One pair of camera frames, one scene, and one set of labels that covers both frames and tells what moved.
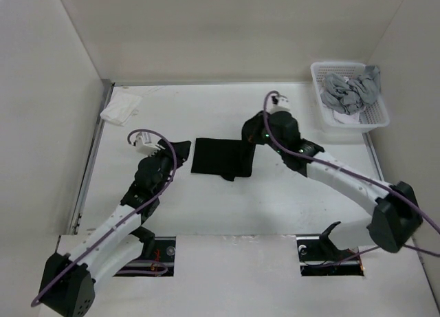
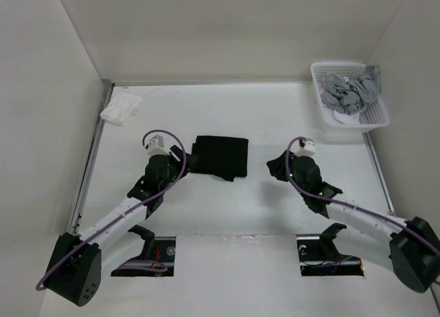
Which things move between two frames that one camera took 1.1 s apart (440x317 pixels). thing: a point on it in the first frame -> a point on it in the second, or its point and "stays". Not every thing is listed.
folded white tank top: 119,107 stays
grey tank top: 350,96 stays
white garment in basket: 353,118 stays
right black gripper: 252,130 -> 277,166
